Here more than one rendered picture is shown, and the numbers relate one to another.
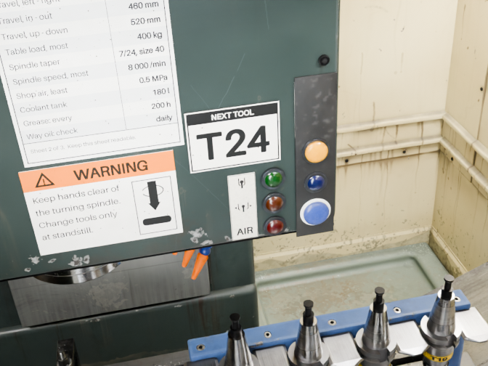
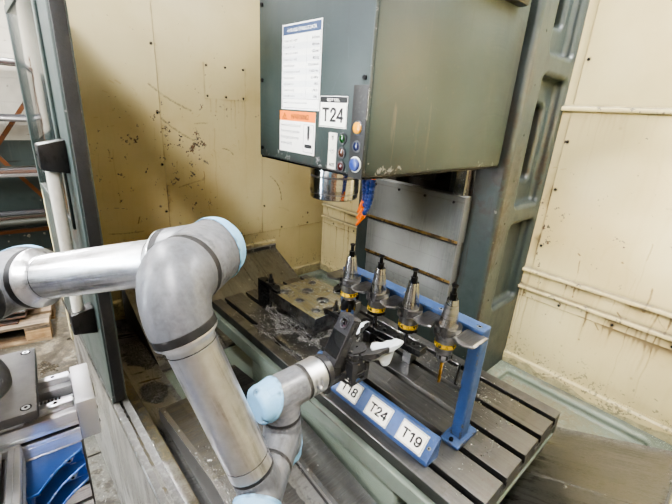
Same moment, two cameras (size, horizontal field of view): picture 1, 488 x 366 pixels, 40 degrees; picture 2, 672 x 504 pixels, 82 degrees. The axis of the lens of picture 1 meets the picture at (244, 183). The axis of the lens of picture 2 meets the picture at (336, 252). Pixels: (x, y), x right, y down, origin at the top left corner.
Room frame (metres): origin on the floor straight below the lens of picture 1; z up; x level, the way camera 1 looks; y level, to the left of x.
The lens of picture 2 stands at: (0.11, -0.81, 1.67)
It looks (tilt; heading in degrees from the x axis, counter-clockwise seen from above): 20 degrees down; 57
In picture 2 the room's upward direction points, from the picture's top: 4 degrees clockwise
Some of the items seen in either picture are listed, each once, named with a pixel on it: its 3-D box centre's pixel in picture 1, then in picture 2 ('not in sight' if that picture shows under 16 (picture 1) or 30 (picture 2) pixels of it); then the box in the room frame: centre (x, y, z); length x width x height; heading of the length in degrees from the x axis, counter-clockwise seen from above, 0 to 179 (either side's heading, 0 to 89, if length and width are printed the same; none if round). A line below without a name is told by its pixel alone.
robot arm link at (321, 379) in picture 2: not in sight; (312, 376); (0.44, -0.25, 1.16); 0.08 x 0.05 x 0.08; 100
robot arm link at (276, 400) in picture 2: not in sight; (280, 394); (0.37, -0.26, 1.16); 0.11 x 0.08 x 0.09; 10
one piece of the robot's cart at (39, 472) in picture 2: not in sight; (60, 484); (-0.01, -0.11, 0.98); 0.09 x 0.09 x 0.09; 5
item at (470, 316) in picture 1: (472, 326); (468, 339); (0.78, -0.35, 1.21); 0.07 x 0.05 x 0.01; 10
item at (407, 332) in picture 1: (408, 338); (427, 319); (0.76, -0.25, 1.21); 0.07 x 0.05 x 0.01; 10
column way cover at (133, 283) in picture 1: (100, 221); (408, 245); (1.22, 0.32, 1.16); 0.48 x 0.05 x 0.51; 100
